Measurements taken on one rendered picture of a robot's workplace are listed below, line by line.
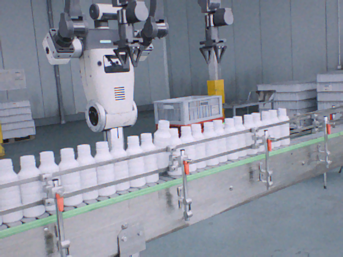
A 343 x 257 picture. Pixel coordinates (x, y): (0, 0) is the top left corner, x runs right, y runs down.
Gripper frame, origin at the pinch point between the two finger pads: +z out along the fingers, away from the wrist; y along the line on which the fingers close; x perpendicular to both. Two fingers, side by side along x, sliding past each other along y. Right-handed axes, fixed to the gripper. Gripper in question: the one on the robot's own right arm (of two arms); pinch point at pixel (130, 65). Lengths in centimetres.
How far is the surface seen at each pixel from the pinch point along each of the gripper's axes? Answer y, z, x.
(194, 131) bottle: 14.8, 25.9, 15.7
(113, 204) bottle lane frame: 19, 42, -25
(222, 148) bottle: 16.6, 34.6, 27.9
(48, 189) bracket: 24, 32, -46
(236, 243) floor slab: -87, 138, 149
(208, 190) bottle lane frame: 20, 48, 16
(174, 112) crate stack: -169, 37, 168
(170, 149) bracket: 20.0, 29.6, -1.0
